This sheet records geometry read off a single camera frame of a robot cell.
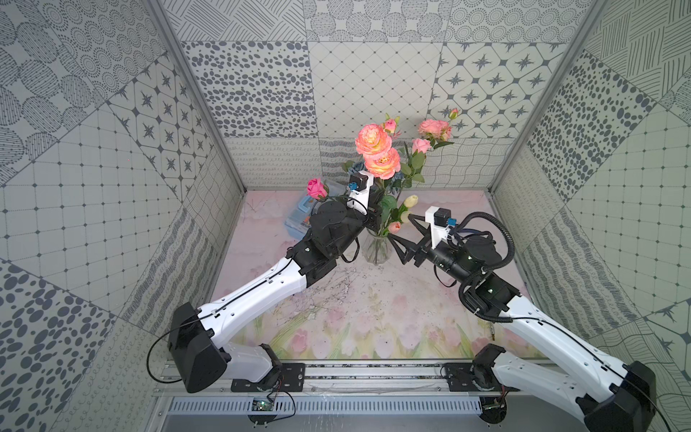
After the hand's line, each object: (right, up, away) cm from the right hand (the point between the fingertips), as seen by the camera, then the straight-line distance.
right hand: (399, 227), depth 67 cm
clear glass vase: (-4, -9, +26) cm, 28 cm away
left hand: (-2, +8, -6) cm, 10 cm away
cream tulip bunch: (+3, +4, +15) cm, 16 cm away
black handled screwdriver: (+31, -34, +14) cm, 48 cm away
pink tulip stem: (0, 0, +5) cm, 5 cm away
